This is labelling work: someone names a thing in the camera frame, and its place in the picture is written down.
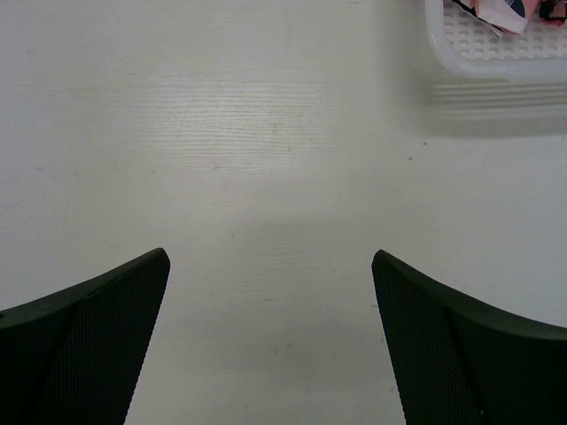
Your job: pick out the pink shark print shorts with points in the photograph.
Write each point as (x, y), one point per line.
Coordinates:
(513, 17)

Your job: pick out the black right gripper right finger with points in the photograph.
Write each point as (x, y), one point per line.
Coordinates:
(458, 360)

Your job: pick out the white plastic basket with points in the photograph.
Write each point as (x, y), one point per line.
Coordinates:
(466, 47)

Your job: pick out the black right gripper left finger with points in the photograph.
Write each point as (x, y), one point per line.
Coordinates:
(75, 356)

